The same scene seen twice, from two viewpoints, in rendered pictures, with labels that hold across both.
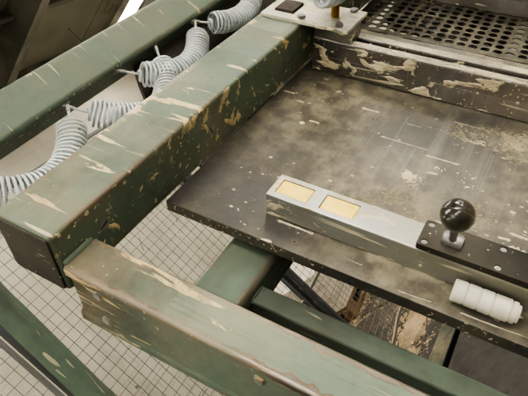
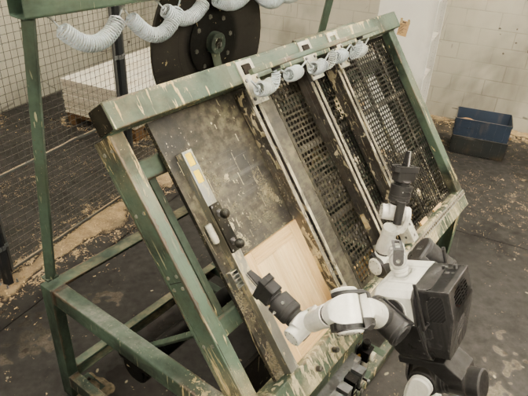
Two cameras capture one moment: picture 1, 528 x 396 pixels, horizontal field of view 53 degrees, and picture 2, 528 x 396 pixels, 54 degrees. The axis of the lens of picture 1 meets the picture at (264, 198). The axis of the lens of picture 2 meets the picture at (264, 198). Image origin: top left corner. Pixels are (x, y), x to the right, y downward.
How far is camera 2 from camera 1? 1.24 m
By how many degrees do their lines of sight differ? 29
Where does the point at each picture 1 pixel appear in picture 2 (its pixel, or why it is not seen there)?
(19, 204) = (110, 105)
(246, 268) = (155, 169)
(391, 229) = (207, 196)
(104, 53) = not seen: outside the picture
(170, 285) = (137, 168)
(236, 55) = (211, 82)
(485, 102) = (272, 168)
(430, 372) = (182, 239)
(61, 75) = not seen: outside the picture
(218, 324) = (144, 192)
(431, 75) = (265, 144)
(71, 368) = (41, 126)
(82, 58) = not seen: outside the picture
